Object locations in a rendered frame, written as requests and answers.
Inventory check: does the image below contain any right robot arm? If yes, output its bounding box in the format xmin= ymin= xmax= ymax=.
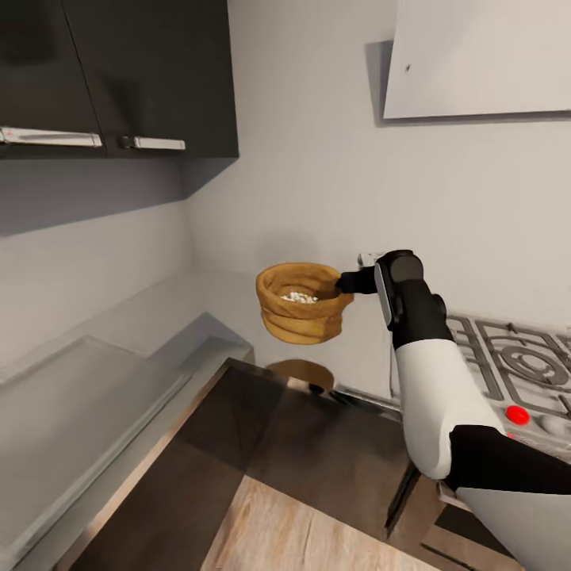
xmin=336 ymin=248 xmax=571 ymax=571

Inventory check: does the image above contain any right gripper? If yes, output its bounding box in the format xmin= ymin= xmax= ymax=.
xmin=336 ymin=269 xmax=374 ymax=294

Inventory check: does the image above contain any popcorn bag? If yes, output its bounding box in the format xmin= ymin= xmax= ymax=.
xmin=256 ymin=263 xmax=355 ymax=345

